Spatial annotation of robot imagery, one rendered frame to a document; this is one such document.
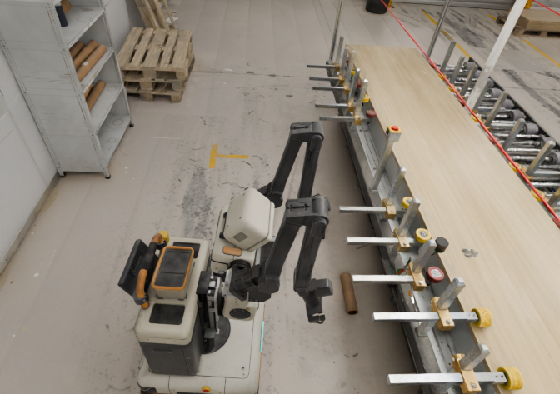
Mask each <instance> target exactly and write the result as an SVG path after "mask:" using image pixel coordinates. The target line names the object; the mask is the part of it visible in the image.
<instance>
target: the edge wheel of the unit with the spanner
mask: <svg viewBox="0 0 560 394"><path fill-rule="evenodd" d="M426 277H427V279H428V280H429V281H430V282H433V283H440V282H441V281H442V280H443V278H444V273H443V271H442V270H441V269H440V268H438V267H429V268H428V270H427V272H426Z"/></svg>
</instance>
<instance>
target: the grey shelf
mask: <svg viewBox="0 0 560 394"><path fill-rule="evenodd" d="M60 1H61V0H0V45H1V47H2V49H3V52H4V54H5V56H6V58H7V60H8V63H9V65H10V67H11V69H12V72H13V74H14V76H15V78H16V79H17V83H18V85H19V87H20V88H21V90H22V94H23V96H24V97H25V99H26V102H27V104H28V106H29V108H30V110H31V113H32V115H33V117H34V119H35V122H36V124H37V126H38V128H39V130H40V133H41V134H42V137H43V139H44V142H45V143H46V145H47V148H48V151H49V152H50V154H51V156H52V159H53V161H54V163H55V165H56V167H57V170H58V172H59V174H60V177H65V176H66V173H63V171H67V172H103V173H104V176H105V178H106V179H110V177H111V175H110V173H109V171H108V165H109V163H110V161H111V158H112V155H113V153H114V151H115V150H116V148H117V147H118V144H119V143H120V141H121V139H122V137H123V134H124V132H125V130H126V128H127V126H128V124H129V123H130V124H129V127H133V126H134V124H133V120H132V116H131V113H130V109H129V106H128V100H127V95H126V92H125V88H124V85H123V79H122V74H121V71H120V67H119V64H118V58H117V54H116V50H115V47H114V43H113V37H112V33H111V29H110V26H109V22H108V16H107V12H106V8H105V5H104V1H103V0H99V1H98V0H68V1H69V2H70V3H71V6H72V8H71V9H70V10H69V11H68V12H66V13H65V17H66V19H67V24H68V26H66V27H61V24H60V22H59V19H58V15H57V12H56V9H55V6H54V5H56V4H57V3H58V2H60ZM99 2H100V4H99ZM100 5H101V7H100ZM46 7H47V8H46ZM50 10H51V11H50ZM48 14H49V15H48ZM49 16H50V17H49ZM50 18H51V20H50ZM103 19H104V21H103ZM53 20H54V21H53ZM106 20H107V21H106ZM51 21H52V22H51ZM104 22H105V24H104ZM105 25H106V27H105ZM106 29H107V31H106ZM109 33H110V34H109ZM108 39H109V41H108ZM91 40H95V41H96V42H97V43H98V45H100V44H102V45H104V46H105V47H106V48H107V51H106V52H105V53H104V55H103V56H102V57H101V58H100V59H99V61H98V62H97V63H96V64H95V66H94V67H93V68H92V69H91V70H90V72H89V73H88V74H87V75H86V76H85V78H84V79H83V80H82V81H81V82H79V79H78V75H77V72H76V69H75V67H74V64H73V60H72V57H71V54H70V52H69V48H70V47H71V46H72V45H73V44H75V43H76V42H78V41H82V42H84V43H85V45H87V44H88V43H89V42H90V41H91ZM111 40H112V41H111ZM109 43H110V44H109ZM110 46H111V47H110ZM114 54H115V55H114ZM115 58H116V59H115ZM64 59H65V61H64ZM113 59H114V61H113ZM65 62H66V63H65ZM114 63H115V64H114ZM66 64H67V66H66ZM68 65H69V66H68ZM115 66H116V67H115ZM116 69H117V71H116ZM68 72H69V73H68ZM69 74H70V76H69ZM70 77H71V78H70ZM71 79H72V80H71ZM118 79H119V81H118ZM120 79H121V80H120ZM99 80H102V81H104V82H105V87H104V89H103V90H102V92H101V94H100V95H99V97H98V99H97V101H96V102H95V104H94V105H93V107H92V109H91V111H90V112H89V110H88V105H87V103H86V100H85V97H84V95H83V94H84V93H85V92H86V91H87V89H88V87H89V86H90V85H91V84H92V85H93V87H94V86H95V85H96V83H97V82H98V81H99ZM124 95H125V96H124ZM125 98H126V99H125ZM80 99H81V100H80ZM123 99H124V101H123ZM125 100H126V101H125ZM78 101H79V102H78ZM79 103H80V104H79ZM124 103H125V104H124ZM80 106H81V107H80ZM125 106H126V107H125ZM126 109H127V111H126ZM83 115H84V116H83ZM84 118H85V119H84Z"/></svg>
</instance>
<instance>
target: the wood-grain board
mask: <svg viewBox="0 0 560 394"><path fill-rule="evenodd" d="M345 47H348V55H349V57H350V54H351V51H352V50H355V52H356V54H355V58H354V62H353V66H354V68H355V69H356V68H360V70H361V72H360V75H359V79H360V81H361V82H362V81H363V79H367V80H368V84H367V90H366V92H365V93H366V95H368V96H369V102H370V104H371V107H372V109H373V111H375V112H376V113H377V114H376V118H377V121H378V123H379V126H380V128H381V129H382V133H383V135H384V137H385V139H386V141H387V138H386V136H385V133H386V131H387V128H388V126H399V127H400V129H401V131H402V134H401V137H400V139H399V141H398V142H394V144H393V146H392V151H391V153H392V155H393V158H394V160H395V162H396V164H397V167H405V168H406V170H407V171H406V174H405V176H404V178H403V181H404V182H405V185H406V187H407V190H408V192H409V194H410V196H411V198H419V200H420V202H421V205H420V207H419V208H418V210H417V213H418V215H419V217H420V219H421V221H422V224H423V226H424V228H425V229H426V230H427V231H429V232H430V234H431V238H430V240H436V238H437V237H444V238H446V239H447V240H448V242H449V245H448V247H447V249H446V251H445V252H444V253H439V252H437V253H436V256H437V259H438V260H439V263H440V265H441V267H442V270H443V272H444V275H445V277H446V278H447V282H448V284H450V283H451V282H452V280H453V279H454V278H462V279H463V280H464V282H465V284H466V286H465V287H464V288H463V289H462V291H461V292H460V293H459V294H458V296H457V297H456V298H455V299H456V302H457V304H458V307H459V309H460V311H461V312H470V311H471V310H472V309H473V308H487V309H488V310H489V311H490V312H491V313H492V325H491V326H490V327H475V326H474V325H473V323H472V322H466V324H467V328H468V330H469V331H470V334H471V336H472V339H473V341H474V343H475V345H477V344H478V343H487V346H488V349H489V351H490V352H491V353H490V354H489V355H488V356H487V357H485V358H484V359H483V360H482V362H483V364H484V366H485V368H486V370H487V372H497V371H498V368H499V367H516V368H517V369H518V370H519V371H520V372H521V373H522V377H523V380H524V385H523V388H522V389H520V390H506V389H504V388H503V387H502V386H501V384H493V387H494V389H495V391H496V393H497V394H560V229H559V228H558V226H557V225H556V224H555V223H554V221H553V220H552V219H551V218H550V216H549V215H548V214H547V213H546V212H545V210H544V209H543V208H542V206H541V205H540V204H539V203H538V201H537V200H536V198H535V197H534V196H533V195H532V194H531V193H530V191H529V190H528V189H527V188H526V186H525V185H524V184H523V182H522V181H521V180H520V178H519V177H518V176H517V174H516V173H515V172H514V171H513V170H512V169H511V167H510V166H509V165H508V163H507V162H506V161H505V160H504V158H503V157H502V156H501V154H500V153H499V152H498V150H497V149H496V148H495V147H494V146H493V145H492V143H491V142H490V141H489V140H488V138H487V137H486V135H485V134H484V133H483V131H482V130H481V129H480V128H479V126H478V125H477V124H476V123H475V122H474V121H473V119H472V118H471V117H470V115H469V114H468V113H467V111H466V110H465V109H464V108H463V106H462V105H461V103H460V102H459V101H458V100H457V99H456V98H455V97H454V95H453V94H452V93H451V91H450V90H449V89H448V87H447V86H446V85H445V83H444V82H443V81H442V79H441V78H440V77H439V76H438V75H437V74H436V72H435V71H434V70H433V68H432V67H431V66H430V65H429V63H428V62H427V61H426V59H425V58H424V57H423V55H422V54H421V53H420V52H419V51H418V50H417V49H416V48H409V47H382V46H368V45H354V44H346V45H345ZM463 247H464V248H467V249H470V248H472V249H473V250H475V251H478V255H477V256H476V257H473V258H468V257H465V256H464V252H462V251H461V250H462V248H463Z"/></svg>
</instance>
